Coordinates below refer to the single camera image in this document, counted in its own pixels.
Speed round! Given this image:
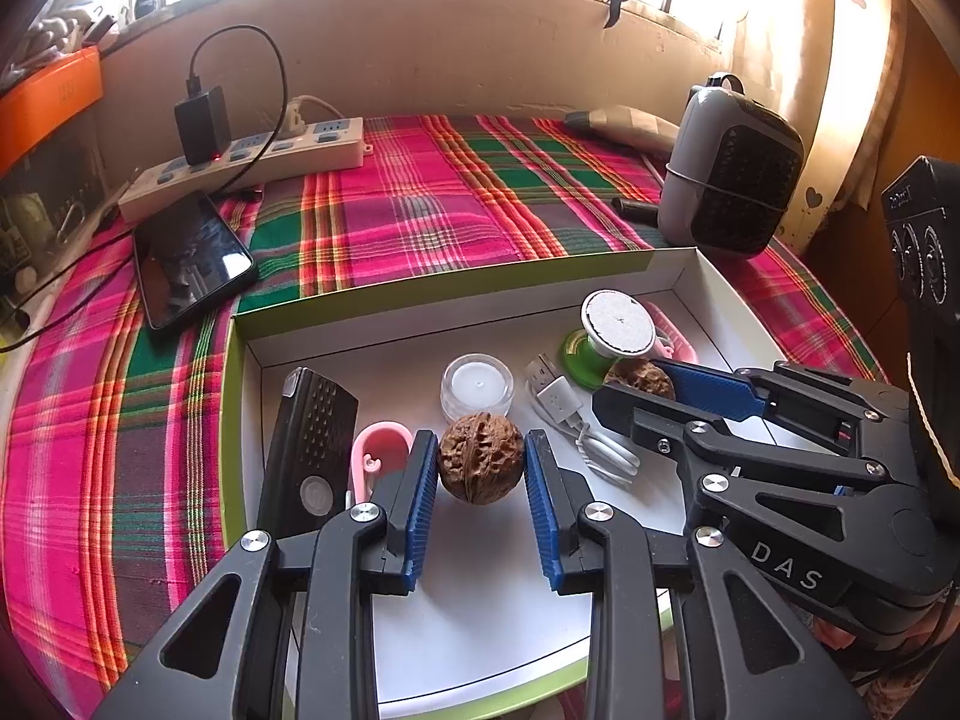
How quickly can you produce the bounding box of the small clear white jar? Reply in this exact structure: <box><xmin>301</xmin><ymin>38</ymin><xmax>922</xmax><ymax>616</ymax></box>
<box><xmin>440</xmin><ymin>354</ymin><xmax>517</xmax><ymax>425</ymax></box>

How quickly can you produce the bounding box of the white usb cable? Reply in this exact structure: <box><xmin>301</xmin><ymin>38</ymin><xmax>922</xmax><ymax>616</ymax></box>
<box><xmin>523</xmin><ymin>356</ymin><xmax>642</xmax><ymax>482</ymax></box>

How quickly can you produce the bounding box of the small pink mint clip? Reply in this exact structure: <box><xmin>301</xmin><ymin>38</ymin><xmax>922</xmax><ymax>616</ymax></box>
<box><xmin>643</xmin><ymin>301</ymin><xmax>700</xmax><ymax>365</ymax></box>

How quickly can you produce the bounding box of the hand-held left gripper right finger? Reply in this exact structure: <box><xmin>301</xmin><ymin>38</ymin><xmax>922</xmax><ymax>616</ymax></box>
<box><xmin>523</xmin><ymin>429</ymin><xmax>871</xmax><ymax>720</ymax></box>

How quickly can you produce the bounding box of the orange box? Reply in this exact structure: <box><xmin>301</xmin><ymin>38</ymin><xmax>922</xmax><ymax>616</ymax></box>
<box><xmin>0</xmin><ymin>45</ymin><xmax>104</xmax><ymax>175</ymax></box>

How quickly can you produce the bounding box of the brown walnut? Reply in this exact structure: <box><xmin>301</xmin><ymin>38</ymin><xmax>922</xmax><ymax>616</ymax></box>
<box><xmin>604</xmin><ymin>358</ymin><xmax>677</xmax><ymax>400</ymax></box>
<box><xmin>437</xmin><ymin>411</ymin><xmax>524</xmax><ymax>505</ymax></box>

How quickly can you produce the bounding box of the shallow green white cardboard box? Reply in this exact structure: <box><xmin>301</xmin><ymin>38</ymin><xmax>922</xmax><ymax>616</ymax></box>
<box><xmin>223</xmin><ymin>246</ymin><xmax>781</xmax><ymax>720</ymax></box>

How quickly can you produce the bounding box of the black smartphone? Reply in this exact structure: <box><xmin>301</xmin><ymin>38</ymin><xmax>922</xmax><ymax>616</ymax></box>
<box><xmin>133</xmin><ymin>190</ymin><xmax>258</xmax><ymax>332</ymax></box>

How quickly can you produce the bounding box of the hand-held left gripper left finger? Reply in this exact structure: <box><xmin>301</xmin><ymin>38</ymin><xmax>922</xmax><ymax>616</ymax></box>
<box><xmin>90</xmin><ymin>429</ymin><xmax>440</xmax><ymax>720</ymax></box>

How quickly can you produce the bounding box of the grey portable heater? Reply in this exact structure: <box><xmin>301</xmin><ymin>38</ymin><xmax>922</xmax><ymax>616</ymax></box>
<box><xmin>658</xmin><ymin>73</ymin><xmax>805</xmax><ymax>262</ymax></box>

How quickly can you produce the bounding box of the green white thread spool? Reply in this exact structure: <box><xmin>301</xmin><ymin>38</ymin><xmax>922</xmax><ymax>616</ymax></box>
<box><xmin>559</xmin><ymin>290</ymin><xmax>658</xmax><ymax>392</ymax></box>

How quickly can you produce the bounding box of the pink green plaid cloth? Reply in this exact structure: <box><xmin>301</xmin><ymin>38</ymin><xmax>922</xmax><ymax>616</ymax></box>
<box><xmin>0</xmin><ymin>112</ymin><xmax>890</xmax><ymax>706</ymax></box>

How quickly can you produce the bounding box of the black perforated rectangular device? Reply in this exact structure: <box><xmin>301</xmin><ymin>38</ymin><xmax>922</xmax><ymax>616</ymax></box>
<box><xmin>257</xmin><ymin>367</ymin><xmax>359</xmax><ymax>541</ymax></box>

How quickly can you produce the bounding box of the beige handheld tool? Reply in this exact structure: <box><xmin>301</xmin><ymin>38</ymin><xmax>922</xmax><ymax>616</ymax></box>
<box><xmin>564</xmin><ymin>103</ymin><xmax>680</xmax><ymax>155</ymax></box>

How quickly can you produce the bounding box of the beige heart print curtain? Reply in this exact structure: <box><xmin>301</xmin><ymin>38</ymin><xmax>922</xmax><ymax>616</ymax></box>
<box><xmin>802</xmin><ymin>0</ymin><xmax>923</xmax><ymax>211</ymax></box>

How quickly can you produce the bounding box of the clear glass tank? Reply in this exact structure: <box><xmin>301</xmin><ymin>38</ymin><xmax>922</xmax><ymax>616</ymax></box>
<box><xmin>0</xmin><ymin>101</ymin><xmax>113</xmax><ymax>271</ymax></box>

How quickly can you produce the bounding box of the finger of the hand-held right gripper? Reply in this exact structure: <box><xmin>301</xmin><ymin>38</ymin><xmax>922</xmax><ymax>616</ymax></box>
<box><xmin>660</xmin><ymin>360</ymin><xmax>912</xmax><ymax>451</ymax></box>
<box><xmin>591</xmin><ymin>384</ymin><xmax>882</xmax><ymax>500</ymax></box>

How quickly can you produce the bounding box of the beige power strip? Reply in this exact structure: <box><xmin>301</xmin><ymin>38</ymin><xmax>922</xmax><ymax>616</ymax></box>
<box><xmin>118</xmin><ymin>116</ymin><xmax>374</xmax><ymax>224</ymax></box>

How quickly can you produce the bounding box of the black charger cable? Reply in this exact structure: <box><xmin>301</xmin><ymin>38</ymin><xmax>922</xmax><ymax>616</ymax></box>
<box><xmin>187</xmin><ymin>25</ymin><xmax>290</xmax><ymax>200</ymax></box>

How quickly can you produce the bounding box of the large pink plastic clip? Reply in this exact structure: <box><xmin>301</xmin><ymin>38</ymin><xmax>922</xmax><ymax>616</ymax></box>
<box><xmin>349</xmin><ymin>422</ymin><xmax>415</xmax><ymax>502</ymax></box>

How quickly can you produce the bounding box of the white power cord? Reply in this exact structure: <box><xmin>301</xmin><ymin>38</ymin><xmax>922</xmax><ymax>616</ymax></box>
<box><xmin>281</xmin><ymin>94</ymin><xmax>338</xmax><ymax>137</ymax></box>

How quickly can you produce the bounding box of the black charger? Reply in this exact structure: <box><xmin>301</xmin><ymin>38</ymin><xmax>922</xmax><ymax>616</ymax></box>
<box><xmin>174</xmin><ymin>73</ymin><xmax>230</xmax><ymax>166</ymax></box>

